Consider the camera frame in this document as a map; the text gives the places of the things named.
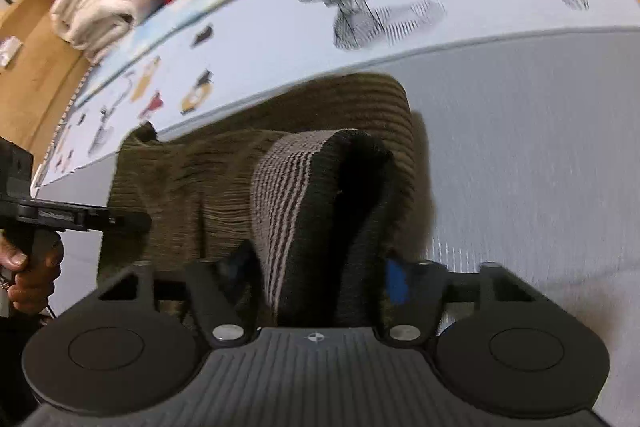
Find person's left hand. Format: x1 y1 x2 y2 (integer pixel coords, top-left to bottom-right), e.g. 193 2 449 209
1 236 63 315

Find brown corduroy pants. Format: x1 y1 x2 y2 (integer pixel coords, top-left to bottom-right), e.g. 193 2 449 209
98 72 416 327

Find grey patterned bed sheet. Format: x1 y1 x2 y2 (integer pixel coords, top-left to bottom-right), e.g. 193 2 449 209
37 0 639 426

